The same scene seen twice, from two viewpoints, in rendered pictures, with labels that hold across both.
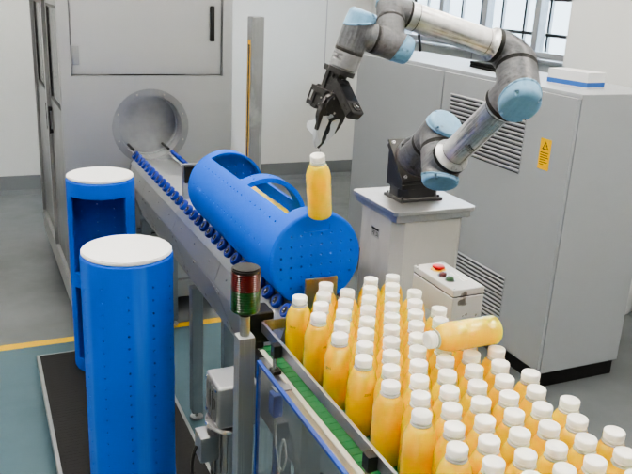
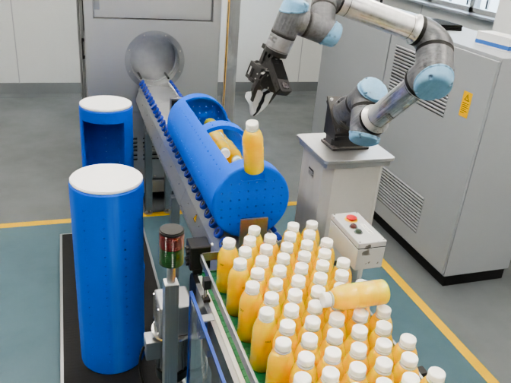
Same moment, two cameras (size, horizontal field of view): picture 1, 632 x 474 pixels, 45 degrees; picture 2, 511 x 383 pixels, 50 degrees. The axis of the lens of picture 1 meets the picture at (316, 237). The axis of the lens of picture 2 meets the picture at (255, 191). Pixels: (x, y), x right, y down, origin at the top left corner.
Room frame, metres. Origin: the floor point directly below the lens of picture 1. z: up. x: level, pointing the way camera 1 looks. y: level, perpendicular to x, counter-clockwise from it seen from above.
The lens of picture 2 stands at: (0.34, -0.15, 1.95)
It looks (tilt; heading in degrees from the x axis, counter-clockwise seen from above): 26 degrees down; 5
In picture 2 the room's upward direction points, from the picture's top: 5 degrees clockwise
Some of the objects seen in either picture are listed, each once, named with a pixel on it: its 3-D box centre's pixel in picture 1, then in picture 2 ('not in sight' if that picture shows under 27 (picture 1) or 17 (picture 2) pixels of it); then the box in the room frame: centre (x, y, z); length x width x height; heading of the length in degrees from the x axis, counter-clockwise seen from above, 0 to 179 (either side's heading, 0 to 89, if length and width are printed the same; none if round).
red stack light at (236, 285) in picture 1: (245, 279); (171, 238); (1.51, 0.15, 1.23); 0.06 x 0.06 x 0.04
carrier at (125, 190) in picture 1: (103, 272); (109, 177); (3.14, 0.94, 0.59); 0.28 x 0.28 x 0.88
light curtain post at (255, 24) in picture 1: (252, 200); (226, 126); (3.50, 0.32, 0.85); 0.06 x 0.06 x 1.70; 25
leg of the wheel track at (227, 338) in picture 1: (227, 349); not in sight; (2.99, 0.36, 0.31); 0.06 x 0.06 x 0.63; 25
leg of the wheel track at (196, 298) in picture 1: (196, 354); (174, 245); (2.93, 0.49, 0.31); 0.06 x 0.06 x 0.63; 25
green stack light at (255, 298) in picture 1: (245, 299); (171, 254); (1.51, 0.15, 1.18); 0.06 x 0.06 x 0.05
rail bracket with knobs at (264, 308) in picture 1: (259, 324); (199, 254); (1.89, 0.14, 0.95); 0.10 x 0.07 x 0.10; 115
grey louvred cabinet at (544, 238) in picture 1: (467, 190); (404, 122); (4.42, -0.90, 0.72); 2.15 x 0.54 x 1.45; 25
